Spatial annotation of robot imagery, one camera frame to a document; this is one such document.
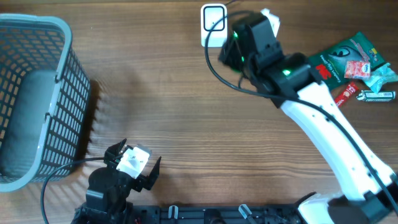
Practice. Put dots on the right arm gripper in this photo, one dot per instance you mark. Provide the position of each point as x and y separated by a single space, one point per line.
230 53

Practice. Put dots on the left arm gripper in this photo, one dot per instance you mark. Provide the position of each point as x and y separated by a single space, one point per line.
147 182

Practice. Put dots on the green 3M gloves package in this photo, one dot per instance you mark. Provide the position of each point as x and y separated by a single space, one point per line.
331 62

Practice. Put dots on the red Nescafe coffee stick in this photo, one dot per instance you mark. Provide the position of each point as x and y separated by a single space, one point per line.
346 94

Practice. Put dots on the red tissue packet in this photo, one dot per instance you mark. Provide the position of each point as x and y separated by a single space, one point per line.
357 70

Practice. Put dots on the green white gum pack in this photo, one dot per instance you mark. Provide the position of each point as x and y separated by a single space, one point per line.
382 96

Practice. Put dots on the light green wipes packet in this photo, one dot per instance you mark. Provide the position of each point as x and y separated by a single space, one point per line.
381 76

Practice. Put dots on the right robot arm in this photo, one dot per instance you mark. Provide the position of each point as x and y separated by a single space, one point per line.
368 186

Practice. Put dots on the white barcode scanner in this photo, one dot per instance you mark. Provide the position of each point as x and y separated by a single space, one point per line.
210 14

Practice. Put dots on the grey plastic shopping basket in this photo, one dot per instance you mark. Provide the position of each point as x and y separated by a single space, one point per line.
45 93

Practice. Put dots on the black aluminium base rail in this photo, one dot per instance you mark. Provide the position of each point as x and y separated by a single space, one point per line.
268 214

